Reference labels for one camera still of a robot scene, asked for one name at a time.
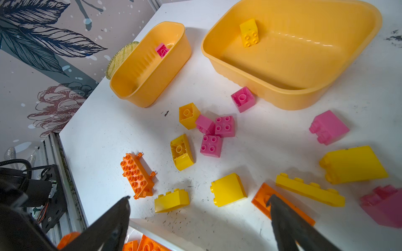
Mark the pink lego studded brick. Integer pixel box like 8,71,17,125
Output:
215,116,236,138

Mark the small yellow lego brick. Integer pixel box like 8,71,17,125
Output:
155,189,189,213

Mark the pink lego upside down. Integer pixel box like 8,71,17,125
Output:
231,87,256,113

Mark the yellow lego cube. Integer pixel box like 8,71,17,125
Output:
239,18,259,48

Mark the white tray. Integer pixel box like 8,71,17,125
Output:
128,218,190,251

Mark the orange long studded lego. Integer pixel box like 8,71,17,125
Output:
120,153,156,200

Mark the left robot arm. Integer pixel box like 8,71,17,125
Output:
1,159,67,251

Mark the yellow lego arch brick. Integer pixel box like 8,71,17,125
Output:
170,134,195,171

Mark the narrow yellow bin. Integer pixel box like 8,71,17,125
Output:
110,22,192,108

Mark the orange curved lego piece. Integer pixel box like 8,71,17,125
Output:
57,232,80,250

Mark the orange lego brick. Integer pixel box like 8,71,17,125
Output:
251,183,316,227
137,234,171,251

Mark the yellow lego slope brick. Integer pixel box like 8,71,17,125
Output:
210,173,247,207

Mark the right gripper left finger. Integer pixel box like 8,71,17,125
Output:
62,196,130,251

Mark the yellow lego large slope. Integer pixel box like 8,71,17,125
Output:
319,146,388,185

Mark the yellow long flat lego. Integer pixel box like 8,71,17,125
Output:
275,173,345,207

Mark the yellow lego hollow brick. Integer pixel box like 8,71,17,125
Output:
179,103,201,130

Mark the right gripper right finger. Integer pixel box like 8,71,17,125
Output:
267,195,340,251

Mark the pink lego cluster brick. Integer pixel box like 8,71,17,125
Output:
195,115,216,136

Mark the yellow woven coaster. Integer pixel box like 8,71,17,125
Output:
105,41,139,80

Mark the wide yellow bin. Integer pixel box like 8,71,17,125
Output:
202,1,382,110

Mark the pink lego far right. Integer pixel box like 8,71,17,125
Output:
360,185,402,229

